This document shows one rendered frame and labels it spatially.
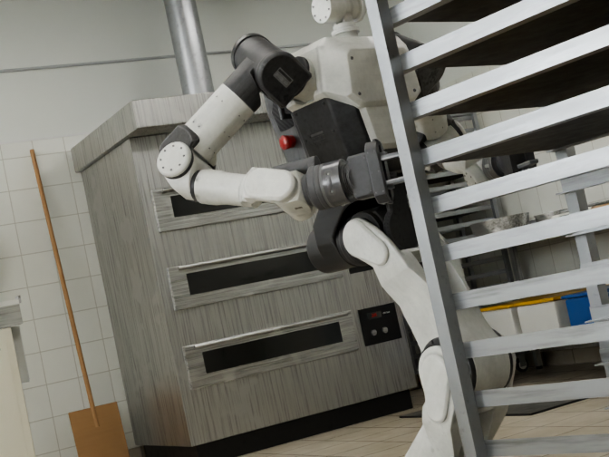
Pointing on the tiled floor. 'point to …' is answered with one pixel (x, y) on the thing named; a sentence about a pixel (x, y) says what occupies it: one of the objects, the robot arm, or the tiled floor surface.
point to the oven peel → (96, 427)
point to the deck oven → (229, 301)
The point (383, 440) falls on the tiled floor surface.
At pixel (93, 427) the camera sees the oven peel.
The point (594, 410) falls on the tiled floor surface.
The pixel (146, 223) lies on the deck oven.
